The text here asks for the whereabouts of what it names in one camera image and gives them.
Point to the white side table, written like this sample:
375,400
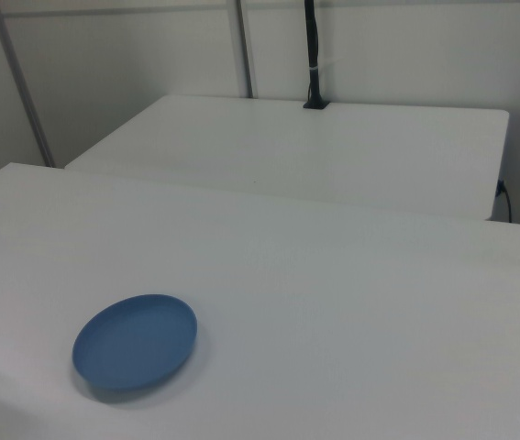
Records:
310,151

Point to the black pole with square base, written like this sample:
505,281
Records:
313,55

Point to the blue round plate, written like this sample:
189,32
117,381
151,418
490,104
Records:
136,344

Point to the grey metal partition post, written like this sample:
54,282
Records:
21,87

